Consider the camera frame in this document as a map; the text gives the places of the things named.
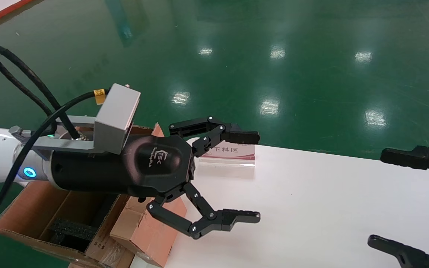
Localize small cardboard box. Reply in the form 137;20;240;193
109;194;187;268

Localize large open cardboard box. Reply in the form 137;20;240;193
0;123;189;268

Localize acrylic sign with Chinese text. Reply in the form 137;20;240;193
198;143;255;167

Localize black foam insert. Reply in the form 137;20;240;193
49;218;99;253

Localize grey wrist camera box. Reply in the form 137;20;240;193
31;83;141;161

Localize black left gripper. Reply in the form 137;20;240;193
49;116;261;240

